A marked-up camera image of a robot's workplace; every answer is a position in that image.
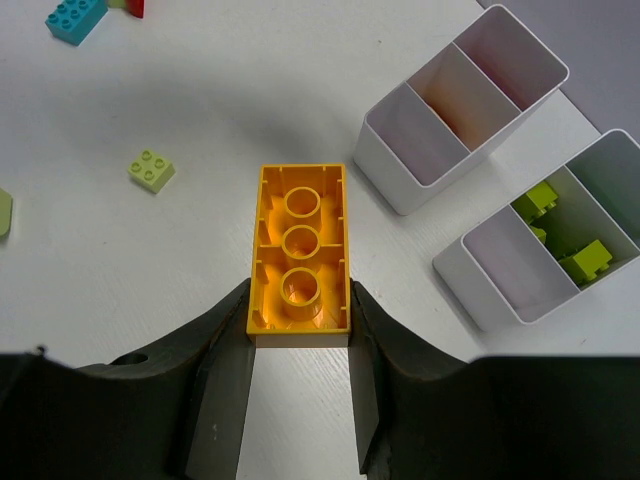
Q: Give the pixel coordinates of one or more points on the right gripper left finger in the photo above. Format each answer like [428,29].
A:
[172,409]

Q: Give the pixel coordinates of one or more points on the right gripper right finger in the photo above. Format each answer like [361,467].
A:
[421,413]

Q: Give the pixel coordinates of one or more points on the yellow small lego brick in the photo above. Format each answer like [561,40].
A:
[300,273]

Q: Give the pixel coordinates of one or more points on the olive 2x2 lego brick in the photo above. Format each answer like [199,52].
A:
[584,265]

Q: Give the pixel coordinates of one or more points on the pale green 2x2 lego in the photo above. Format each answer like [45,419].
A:
[151,171]

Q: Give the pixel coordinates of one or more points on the olive square lego brick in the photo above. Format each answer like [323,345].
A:
[535,202]

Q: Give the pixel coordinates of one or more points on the lime 2x2 lego brick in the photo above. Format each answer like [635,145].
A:
[6,208]

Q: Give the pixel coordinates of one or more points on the right white sorting container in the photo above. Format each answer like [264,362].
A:
[561,236]

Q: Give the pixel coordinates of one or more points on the white sorting container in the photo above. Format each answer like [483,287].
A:
[459,107]
[561,236]

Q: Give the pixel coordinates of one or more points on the left white sorting container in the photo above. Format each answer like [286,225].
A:
[459,107]

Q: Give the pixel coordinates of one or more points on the cyan 2x3 lego plate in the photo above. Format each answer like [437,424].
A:
[73,20]

